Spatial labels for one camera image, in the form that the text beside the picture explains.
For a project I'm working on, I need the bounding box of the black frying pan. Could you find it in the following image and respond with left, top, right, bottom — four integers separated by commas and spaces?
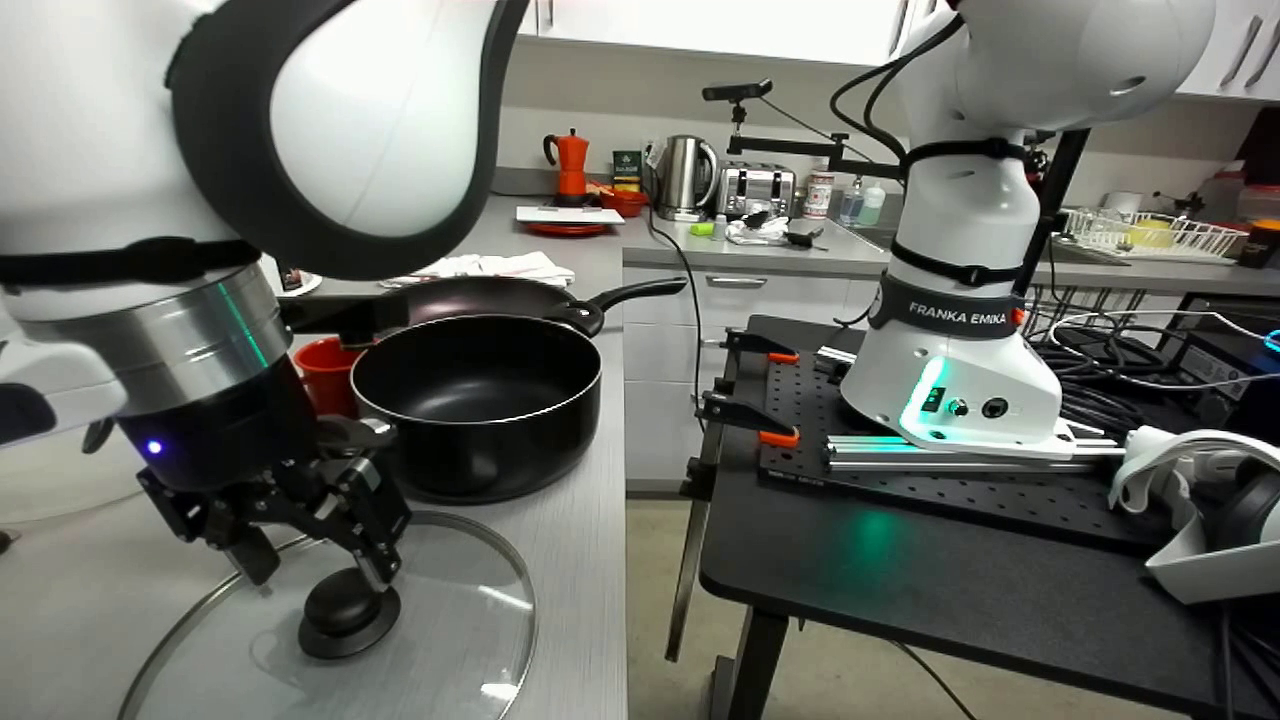
278, 270, 692, 352

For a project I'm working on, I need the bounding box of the steel electric kettle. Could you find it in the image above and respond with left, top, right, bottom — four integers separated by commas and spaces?
649, 131, 722, 224

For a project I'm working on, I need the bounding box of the black cable bundle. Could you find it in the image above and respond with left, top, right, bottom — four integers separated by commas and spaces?
1033, 294, 1280, 403

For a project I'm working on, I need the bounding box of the black clamp with orange handle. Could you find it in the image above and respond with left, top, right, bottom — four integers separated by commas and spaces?
701, 391, 805, 457
715, 322, 805, 370

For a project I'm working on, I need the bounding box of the steel toaster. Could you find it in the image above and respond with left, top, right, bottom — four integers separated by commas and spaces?
715, 158, 799, 224

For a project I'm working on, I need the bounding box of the aluminium rail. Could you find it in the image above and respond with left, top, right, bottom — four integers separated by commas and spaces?
825, 431, 1134, 471

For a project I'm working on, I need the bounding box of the black camera on stand arm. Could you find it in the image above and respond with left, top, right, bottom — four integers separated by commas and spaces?
701, 74, 923, 182

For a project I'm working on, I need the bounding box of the red cup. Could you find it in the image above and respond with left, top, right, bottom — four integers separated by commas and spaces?
289, 337, 369, 420

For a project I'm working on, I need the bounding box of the grey power cable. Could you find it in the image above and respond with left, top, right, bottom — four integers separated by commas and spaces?
649, 214, 711, 414

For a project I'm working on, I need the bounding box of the red moka pot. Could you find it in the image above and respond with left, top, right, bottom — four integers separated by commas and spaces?
539, 126, 601, 208

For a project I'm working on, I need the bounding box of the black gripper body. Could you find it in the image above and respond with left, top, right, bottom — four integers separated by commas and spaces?
115, 357, 363, 527

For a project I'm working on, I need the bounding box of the black cooking pot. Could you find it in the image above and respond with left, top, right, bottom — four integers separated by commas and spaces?
348, 314, 608, 508

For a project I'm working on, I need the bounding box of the white dish rack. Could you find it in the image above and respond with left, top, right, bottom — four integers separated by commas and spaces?
1065, 194, 1251, 266

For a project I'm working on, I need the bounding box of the grey base cabinet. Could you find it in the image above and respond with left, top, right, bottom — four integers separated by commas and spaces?
618, 254, 891, 499

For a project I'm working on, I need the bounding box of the flat white towel red stripe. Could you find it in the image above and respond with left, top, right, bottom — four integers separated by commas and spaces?
412, 248, 578, 294

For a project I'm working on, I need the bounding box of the glass lid with black knob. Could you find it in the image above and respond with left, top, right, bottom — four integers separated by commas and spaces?
115, 508, 539, 720

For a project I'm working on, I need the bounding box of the clear plastic bottle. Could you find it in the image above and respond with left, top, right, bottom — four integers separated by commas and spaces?
851, 177, 891, 230

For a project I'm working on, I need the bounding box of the black stand pole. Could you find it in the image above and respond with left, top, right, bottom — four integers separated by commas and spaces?
1016, 124, 1094, 314

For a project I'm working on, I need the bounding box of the white headset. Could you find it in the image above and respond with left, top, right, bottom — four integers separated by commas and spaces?
1104, 425, 1280, 611

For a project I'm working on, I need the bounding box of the white wall cabinet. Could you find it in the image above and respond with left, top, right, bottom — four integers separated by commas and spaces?
516, 0, 956, 73
1174, 0, 1280, 106

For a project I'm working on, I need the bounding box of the red plate with white board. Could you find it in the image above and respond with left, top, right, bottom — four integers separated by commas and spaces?
513, 198, 626, 239

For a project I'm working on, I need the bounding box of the black robot table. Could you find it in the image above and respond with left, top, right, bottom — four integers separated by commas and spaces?
659, 310, 1280, 720

